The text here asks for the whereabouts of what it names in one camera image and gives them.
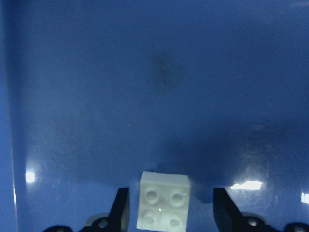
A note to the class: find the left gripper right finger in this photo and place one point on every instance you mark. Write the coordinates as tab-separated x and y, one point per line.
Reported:
227	216

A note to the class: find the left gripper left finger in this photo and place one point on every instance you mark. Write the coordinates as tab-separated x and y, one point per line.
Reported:
118	219

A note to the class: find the white block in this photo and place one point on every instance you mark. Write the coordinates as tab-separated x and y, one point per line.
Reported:
163	202

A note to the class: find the blue plastic tray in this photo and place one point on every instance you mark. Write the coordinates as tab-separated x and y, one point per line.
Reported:
94	92

